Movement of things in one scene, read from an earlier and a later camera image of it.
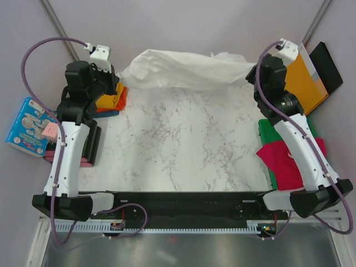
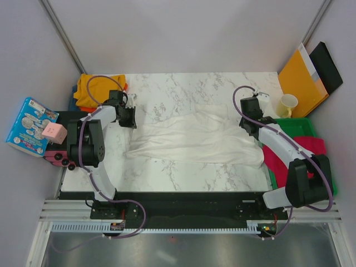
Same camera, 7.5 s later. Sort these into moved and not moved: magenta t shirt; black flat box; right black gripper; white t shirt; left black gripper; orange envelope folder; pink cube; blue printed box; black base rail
Moved: right black gripper; left black gripper; white t shirt
Not moved: blue printed box; black base rail; black flat box; orange envelope folder; pink cube; magenta t shirt
